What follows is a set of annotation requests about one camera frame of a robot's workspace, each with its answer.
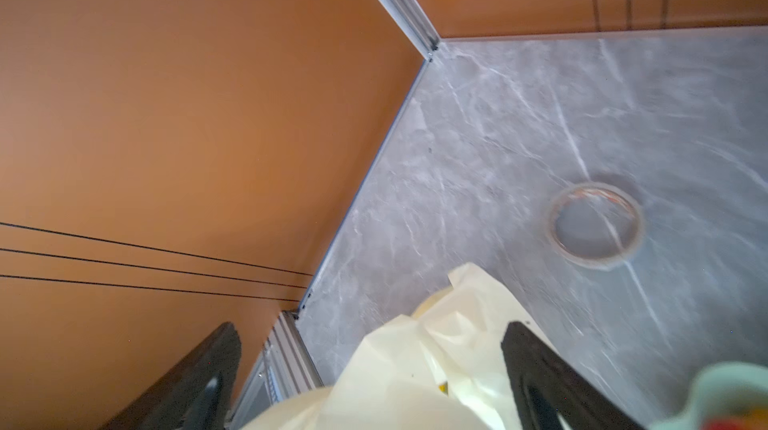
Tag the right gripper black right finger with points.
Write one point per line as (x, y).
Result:
(549, 393)

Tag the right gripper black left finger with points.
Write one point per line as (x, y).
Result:
(194, 394)

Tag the cream plastic bag orange print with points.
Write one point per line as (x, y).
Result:
(440, 368)

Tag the clear tape roll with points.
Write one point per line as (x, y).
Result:
(595, 226)

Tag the green leaf-shaped plate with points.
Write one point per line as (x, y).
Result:
(720, 391)

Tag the aluminium front rail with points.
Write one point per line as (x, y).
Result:
(283, 369)

